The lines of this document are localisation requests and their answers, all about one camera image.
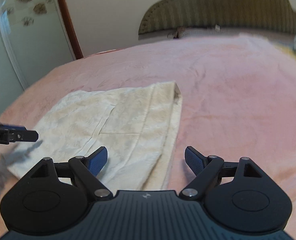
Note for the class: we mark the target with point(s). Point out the olive green padded headboard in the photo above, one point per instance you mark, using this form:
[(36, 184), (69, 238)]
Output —
[(272, 15)]

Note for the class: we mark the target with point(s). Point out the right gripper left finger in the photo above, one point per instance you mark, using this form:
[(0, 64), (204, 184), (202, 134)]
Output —
[(85, 170)]

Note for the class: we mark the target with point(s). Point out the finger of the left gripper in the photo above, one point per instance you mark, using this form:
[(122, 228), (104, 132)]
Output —
[(4, 126), (23, 135)]

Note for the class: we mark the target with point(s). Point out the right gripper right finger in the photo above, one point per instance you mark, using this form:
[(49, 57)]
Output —
[(206, 170)]

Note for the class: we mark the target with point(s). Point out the brown wooden door frame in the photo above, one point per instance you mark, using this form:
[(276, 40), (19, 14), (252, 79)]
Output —
[(67, 21)]

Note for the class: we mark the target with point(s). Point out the white wardrobe sliding doors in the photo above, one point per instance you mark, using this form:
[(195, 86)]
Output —
[(33, 41)]

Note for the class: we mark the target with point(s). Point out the yellow blanket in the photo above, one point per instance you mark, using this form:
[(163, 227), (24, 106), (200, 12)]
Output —
[(285, 49)]

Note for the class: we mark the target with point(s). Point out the pink bed blanket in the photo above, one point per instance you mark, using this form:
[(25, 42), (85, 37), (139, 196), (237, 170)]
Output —
[(239, 99)]

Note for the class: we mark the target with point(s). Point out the cream white pants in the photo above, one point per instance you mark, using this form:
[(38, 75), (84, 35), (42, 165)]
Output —
[(137, 126)]

